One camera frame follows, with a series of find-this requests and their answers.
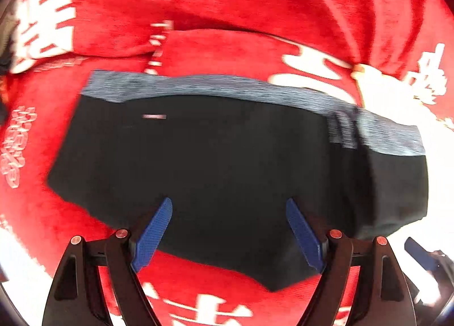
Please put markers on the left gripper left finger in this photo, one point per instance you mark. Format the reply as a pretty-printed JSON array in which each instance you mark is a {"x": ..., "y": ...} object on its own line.
[{"x": 76, "y": 296}]

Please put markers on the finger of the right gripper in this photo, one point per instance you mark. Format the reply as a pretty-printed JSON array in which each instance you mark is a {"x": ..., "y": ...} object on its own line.
[{"x": 429, "y": 261}]

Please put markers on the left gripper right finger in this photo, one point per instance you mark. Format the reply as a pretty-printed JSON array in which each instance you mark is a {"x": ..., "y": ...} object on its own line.
[{"x": 382, "y": 295}]

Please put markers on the black pants blue patterned trim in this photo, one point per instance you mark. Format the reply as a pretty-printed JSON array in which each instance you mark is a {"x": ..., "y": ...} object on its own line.
[{"x": 229, "y": 152}]

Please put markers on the red wedding sofa cover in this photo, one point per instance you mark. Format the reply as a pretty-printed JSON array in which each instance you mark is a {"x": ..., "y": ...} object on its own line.
[{"x": 49, "y": 50}]

